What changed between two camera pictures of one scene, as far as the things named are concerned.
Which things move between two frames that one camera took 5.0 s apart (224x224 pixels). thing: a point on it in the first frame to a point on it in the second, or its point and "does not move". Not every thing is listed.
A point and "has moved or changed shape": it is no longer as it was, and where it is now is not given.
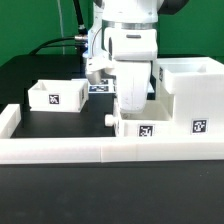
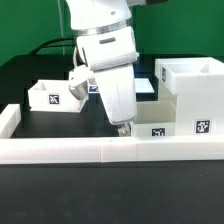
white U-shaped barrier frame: (68, 150) does not move
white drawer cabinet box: (197, 87) does not move
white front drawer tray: (157, 120) has moved or changed shape
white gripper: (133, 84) to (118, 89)
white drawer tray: (58, 95) does not move
